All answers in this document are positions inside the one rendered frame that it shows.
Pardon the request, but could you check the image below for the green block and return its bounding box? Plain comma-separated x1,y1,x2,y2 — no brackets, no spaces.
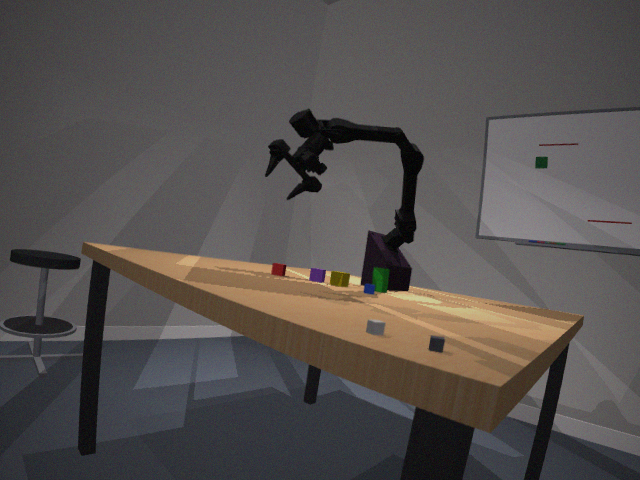
373,267,389,281
372,279,388,292

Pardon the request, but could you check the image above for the purple block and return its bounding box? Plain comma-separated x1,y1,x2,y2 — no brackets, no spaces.
309,268,326,283

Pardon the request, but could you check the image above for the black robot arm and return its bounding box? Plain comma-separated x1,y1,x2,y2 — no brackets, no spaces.
289,109,424,253

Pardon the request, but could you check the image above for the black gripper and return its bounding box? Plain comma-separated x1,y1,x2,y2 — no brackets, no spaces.
265,139,322,200

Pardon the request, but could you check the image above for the yellow block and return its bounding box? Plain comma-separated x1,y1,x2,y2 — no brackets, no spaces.
329,271,350,287

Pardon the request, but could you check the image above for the red block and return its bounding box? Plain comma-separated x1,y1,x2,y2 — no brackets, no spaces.
271,263,286,276

